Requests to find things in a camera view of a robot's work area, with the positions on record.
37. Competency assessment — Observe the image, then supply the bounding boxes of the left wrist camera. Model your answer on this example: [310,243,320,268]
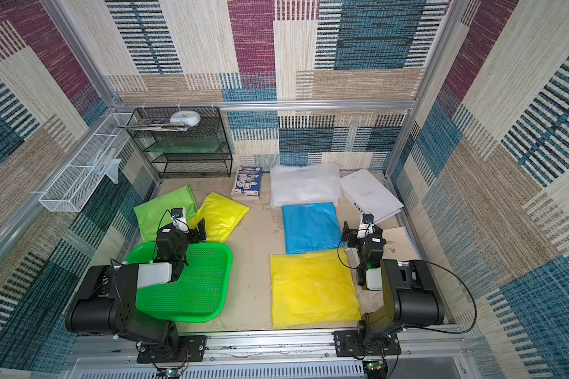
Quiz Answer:
[170,208,187,224]

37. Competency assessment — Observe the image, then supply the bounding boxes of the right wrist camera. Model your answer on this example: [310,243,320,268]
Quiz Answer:
[361,213,374,228]

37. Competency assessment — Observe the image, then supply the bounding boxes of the white book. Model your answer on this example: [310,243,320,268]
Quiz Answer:
[340,169,404,224]

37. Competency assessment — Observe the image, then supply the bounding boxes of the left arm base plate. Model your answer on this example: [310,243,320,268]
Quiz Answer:
[137,335,207,364]

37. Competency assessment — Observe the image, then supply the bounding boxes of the lime green folded raincoat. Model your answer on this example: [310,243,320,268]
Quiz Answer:
[134,186,198,243]

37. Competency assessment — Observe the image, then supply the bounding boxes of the large yellow raincoat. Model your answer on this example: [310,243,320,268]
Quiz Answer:
[270,250,360,328]

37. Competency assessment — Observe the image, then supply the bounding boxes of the white bowl on rack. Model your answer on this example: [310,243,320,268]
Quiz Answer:
[169,111,202,127]

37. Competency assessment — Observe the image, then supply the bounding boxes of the magazine on rack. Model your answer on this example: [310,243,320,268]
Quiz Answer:
[118,119,191,132]

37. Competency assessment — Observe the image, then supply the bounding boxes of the white translucent raincoat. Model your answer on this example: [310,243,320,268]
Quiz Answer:
[270,163,342,208]

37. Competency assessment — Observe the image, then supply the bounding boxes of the black wire shelf rack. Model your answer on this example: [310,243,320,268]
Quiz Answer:
[124,106,233,179]

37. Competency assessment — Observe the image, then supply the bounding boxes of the green plastic basket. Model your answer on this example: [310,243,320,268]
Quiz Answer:
[136,243,232,323]

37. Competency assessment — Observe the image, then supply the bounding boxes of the blue treehouse book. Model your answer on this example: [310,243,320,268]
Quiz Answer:
[231,166,262,200]

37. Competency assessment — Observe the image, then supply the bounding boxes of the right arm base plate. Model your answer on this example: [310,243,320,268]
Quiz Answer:
[332,330,401,359]

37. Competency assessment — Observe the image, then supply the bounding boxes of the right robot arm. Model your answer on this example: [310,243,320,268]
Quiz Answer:
[333,223,445,360]

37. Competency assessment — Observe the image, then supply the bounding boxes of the tan notebook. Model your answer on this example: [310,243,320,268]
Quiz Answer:
[350,226,423,266]

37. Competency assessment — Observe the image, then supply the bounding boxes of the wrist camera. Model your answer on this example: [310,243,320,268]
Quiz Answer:
[170,208,187,224]
[361,213,374,228]

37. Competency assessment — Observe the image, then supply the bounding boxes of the white wire wall basket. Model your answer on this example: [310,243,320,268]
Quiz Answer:
[39,113,130,213]

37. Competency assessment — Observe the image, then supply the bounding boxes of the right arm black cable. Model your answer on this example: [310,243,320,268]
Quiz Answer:
[402,259,478,336]

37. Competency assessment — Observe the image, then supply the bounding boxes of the blue raincoat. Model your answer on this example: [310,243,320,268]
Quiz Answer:
[282,202,341,254]

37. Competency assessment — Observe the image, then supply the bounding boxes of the small yellow folded raincoat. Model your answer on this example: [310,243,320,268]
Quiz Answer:
[188,192,250,243]

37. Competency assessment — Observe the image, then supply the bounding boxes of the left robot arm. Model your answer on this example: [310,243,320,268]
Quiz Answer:
[66,219,207,377]

